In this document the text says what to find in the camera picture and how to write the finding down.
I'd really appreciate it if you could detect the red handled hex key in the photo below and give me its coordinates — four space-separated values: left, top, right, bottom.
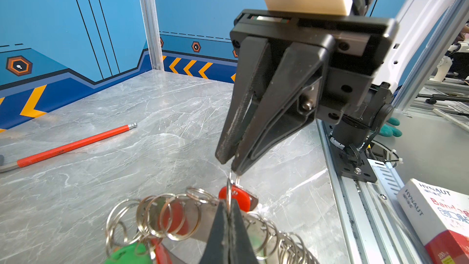
1 123 138 173

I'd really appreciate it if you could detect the metal keyring with chain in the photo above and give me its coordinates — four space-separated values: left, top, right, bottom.
105 182 317 264

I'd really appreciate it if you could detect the green key tag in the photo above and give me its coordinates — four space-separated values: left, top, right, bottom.
104 243 153 264

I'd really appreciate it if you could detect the red key tag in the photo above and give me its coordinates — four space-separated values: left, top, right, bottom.
146 194 202 264

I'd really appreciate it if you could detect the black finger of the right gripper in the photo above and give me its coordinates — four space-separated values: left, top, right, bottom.
215 36 273 165

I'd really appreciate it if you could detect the aluminium front rail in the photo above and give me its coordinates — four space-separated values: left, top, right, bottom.
318 121 431 264

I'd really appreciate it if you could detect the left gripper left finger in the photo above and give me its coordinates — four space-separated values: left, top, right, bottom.
199 200 229 264

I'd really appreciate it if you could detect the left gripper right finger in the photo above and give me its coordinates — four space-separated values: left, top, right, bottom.
228 205 258 264

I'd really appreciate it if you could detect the red white box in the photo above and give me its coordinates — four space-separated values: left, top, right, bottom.
397 178 469 264

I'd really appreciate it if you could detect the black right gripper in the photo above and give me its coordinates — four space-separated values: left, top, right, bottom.
230 9 397 176

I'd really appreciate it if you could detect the red tagged key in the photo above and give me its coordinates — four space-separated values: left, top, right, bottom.
218 171 259 214

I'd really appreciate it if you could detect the aluminium corner post right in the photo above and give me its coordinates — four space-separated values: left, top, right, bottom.
140 0 164 71

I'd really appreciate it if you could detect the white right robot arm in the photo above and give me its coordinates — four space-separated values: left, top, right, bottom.
215 0 455 175

